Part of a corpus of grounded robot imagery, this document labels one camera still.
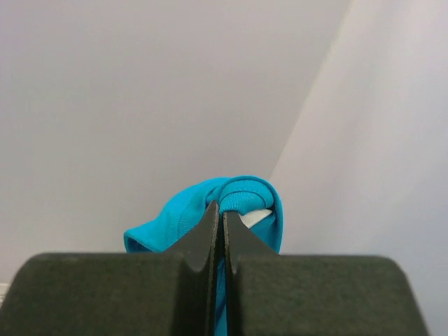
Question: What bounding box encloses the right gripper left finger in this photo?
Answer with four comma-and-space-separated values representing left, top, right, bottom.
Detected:
0, 199, 220, 336

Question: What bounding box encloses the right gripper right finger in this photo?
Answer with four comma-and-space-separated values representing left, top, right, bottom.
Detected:
223, 212, 428, 336

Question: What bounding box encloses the blue t shirt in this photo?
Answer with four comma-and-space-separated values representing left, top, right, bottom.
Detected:
123, 176, 284, 335

